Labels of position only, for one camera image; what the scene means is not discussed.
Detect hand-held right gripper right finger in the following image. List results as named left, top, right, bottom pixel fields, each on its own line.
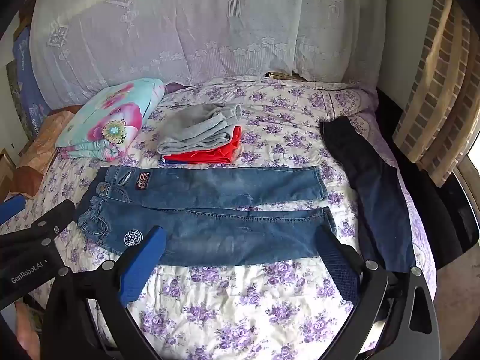
left=314, top=226, right=441, bottom=360

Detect white lace cover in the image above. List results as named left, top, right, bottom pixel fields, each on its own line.
left=30, top=0, right=392, bottom=96

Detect person's left hand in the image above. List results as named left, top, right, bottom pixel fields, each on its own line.
left=16, top=302, right=41, bottom=360

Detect brown orange pillow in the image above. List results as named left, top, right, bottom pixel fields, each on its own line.
left=17, top=105, right=81, bottom=197

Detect blue printed cloth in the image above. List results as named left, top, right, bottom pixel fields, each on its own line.
left=11, top=26, right=53, bottom=137

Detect purple floral bed sheet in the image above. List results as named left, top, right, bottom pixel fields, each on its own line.
left=0, top=75, right=437, bottom=360

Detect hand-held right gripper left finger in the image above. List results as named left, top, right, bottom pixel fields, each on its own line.
left=40, top=226, right=167, bottom=360

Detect brick pattern curtain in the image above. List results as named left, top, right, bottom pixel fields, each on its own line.
left=392, top=0, right=477, bottom=188

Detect black furniture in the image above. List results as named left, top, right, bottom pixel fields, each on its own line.
left=375, top=86, right=480, bottom=271

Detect blue denim pants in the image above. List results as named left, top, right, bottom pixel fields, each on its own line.
left=75, top=165, right=338, bottom=267

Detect dark navy pants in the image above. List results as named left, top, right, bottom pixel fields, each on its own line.
left=320, top=115, right=417, bottom=274

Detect folded red garment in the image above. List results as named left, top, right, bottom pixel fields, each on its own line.
left=161, top=125, right=242, bottom=166

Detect folded grey pants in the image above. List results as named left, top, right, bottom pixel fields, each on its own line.
left=157, top=102, right=242, bottom=155

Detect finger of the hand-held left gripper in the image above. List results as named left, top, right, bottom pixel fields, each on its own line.
left=0, top=196, right=26, bottom=226
left=22, top=199, right=76, bottom=248

